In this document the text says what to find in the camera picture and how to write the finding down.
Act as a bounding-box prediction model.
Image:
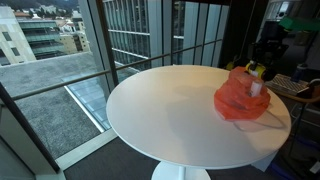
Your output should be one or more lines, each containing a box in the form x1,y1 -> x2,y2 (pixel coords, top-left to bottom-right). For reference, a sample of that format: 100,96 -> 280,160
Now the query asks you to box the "silver laptop keyboard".
266,73 -> 310,96

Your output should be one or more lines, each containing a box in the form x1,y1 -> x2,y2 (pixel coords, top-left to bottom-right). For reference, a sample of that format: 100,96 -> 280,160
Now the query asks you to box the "small white bottle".
249,80 -> 264,98

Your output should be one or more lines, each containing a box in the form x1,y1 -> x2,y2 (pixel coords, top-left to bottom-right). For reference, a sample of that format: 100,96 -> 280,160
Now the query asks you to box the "blue can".
290,63 -> 308,84

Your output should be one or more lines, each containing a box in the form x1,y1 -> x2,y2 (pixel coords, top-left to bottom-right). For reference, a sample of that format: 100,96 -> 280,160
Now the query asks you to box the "dark slanted window post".
0,82 -> 61,174

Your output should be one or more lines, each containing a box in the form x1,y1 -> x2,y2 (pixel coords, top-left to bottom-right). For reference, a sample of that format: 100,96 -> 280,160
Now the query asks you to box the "tan cable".
279,78 -> 320,104

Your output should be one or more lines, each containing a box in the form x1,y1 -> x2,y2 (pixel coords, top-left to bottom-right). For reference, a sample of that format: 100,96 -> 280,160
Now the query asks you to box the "yellow and brown bottle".
245,60 -> 268,81

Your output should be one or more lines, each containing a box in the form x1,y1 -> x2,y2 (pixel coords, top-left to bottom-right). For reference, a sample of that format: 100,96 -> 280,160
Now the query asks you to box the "small yellow object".
225,60 -> 236,71

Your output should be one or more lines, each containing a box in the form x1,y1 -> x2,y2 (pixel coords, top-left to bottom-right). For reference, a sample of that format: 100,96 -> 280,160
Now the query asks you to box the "orange plastic bag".
213,65 -> 272,122

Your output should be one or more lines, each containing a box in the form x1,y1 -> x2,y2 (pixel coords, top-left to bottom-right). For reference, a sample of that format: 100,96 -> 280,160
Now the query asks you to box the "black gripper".
246,39 -> 290,82

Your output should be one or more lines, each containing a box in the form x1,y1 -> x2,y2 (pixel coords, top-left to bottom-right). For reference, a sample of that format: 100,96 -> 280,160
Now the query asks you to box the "dark window mullion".
95,0 -> 120,89

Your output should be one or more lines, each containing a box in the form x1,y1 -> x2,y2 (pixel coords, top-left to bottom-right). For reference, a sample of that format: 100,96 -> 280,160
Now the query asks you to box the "grey metal window railing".
11,38 -> 224,101

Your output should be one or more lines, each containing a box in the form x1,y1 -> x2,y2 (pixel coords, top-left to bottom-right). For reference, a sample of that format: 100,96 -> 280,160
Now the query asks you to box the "white paper sheet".
251,150 -> 280,173

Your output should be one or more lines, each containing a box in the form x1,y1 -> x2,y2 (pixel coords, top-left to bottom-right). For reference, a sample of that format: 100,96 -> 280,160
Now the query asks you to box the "white table pedestal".
150,161 -> 212,180

